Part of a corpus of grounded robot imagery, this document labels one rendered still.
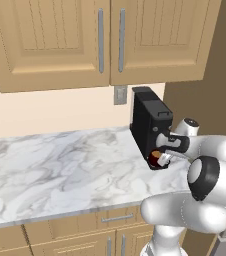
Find long grey cupboard handle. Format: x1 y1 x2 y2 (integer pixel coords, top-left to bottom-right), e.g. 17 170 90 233
97 7 105 74
118 7 126 74

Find tan drawer front without handle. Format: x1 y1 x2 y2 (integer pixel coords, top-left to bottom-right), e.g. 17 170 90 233
23 212 98 245

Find short grey cupboard handle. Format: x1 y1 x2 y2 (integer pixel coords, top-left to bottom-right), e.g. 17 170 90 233
106 236 113 256
120 233 127 256

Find tan base cupboard door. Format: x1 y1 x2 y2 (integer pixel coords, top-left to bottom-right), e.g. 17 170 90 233
114 223 157 256
29 229 117 256

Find black coffee machine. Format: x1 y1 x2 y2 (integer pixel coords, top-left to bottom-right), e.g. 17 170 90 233
130 86 174 171

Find dark red coffee mug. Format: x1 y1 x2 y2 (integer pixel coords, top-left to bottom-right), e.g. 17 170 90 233
148 150 166 168

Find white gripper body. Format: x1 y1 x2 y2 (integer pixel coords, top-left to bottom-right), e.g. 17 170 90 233
157 149 183 167

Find wide tan wall cupboard door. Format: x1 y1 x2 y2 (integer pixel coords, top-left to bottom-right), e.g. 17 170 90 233
0 0 112 94

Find brown tall cupboard panel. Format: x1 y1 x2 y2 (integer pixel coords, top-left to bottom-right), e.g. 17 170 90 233
163 0 226 144

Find grey drawer handle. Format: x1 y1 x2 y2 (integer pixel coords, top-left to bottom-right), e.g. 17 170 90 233
101 213 135 224

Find grey wall outlet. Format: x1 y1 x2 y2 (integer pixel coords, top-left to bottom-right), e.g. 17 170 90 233
113 85 129 106

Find tan base cupboard end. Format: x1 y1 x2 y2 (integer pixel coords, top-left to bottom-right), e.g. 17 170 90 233
0 225 31 256

